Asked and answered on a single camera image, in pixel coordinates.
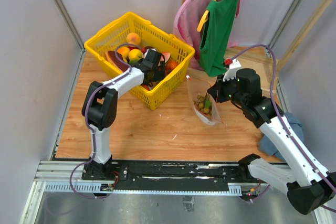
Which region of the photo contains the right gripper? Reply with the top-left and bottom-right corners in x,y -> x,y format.
207,73 -> 247,107

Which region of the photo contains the clear zip top bag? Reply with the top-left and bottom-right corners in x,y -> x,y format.
186,75 -> 223,126

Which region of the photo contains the longan fruit bunch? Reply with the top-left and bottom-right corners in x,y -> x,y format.
193,93 -> 212,116

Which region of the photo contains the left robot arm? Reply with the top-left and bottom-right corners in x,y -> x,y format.
82,48 -> 165,180

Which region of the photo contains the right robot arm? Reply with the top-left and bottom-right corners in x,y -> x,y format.
208,68 -> 335,215

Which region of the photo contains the orange tomato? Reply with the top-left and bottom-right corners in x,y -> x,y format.
165,60 -> 179,73

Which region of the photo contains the watermelon slice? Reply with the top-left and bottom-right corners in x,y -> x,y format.
160,52 -> 171,62

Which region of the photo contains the orange fruit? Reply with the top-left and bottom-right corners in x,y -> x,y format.
117,46 -> 130,59

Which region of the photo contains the wooden clothes rack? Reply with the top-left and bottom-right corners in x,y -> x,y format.
181,0 -> 336,97

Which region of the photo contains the peach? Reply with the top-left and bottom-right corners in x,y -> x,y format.
126,33 -> 141,46

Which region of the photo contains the yellow plastic basket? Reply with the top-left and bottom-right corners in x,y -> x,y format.
85,12 -> 195,110

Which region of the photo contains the papaya slice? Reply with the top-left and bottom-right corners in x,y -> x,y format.
104,50 -> 129,72

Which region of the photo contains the blue cloth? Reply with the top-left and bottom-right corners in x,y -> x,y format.
259,112 -> 304,163

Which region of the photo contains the green shirt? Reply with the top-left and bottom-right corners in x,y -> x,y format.
199,0 -> 239,77

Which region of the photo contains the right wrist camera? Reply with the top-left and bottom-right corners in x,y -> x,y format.
223,59 -> 242,82

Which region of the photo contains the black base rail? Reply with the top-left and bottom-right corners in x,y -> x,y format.
81,158 -> 270,196

